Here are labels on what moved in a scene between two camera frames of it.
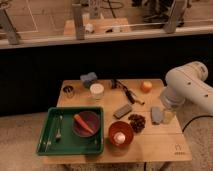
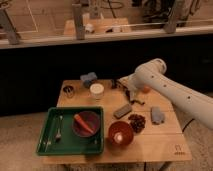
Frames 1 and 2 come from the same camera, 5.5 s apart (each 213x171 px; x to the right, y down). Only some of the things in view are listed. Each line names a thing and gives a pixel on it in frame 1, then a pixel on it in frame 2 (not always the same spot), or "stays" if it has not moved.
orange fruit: [146, 86] stays
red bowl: [121, 127] stays
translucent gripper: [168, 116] → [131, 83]
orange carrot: [83, 124] stays
